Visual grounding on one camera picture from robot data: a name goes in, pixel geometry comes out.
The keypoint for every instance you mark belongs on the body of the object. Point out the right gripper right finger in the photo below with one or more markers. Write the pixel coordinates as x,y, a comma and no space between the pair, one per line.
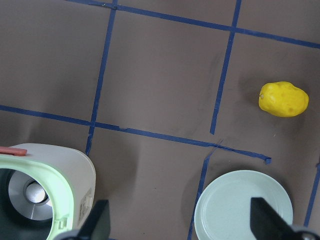
265,222

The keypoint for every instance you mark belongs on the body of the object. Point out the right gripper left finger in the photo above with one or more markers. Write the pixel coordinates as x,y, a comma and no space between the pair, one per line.
98,224

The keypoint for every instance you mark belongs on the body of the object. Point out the white rice cooker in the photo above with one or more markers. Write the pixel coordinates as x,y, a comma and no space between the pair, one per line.
45,190

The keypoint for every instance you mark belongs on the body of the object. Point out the right green plate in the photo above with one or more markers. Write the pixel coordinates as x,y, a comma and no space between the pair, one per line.
222,211

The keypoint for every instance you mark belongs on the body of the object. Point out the yellow toy potato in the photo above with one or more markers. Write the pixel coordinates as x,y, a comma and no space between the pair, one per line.
282,99

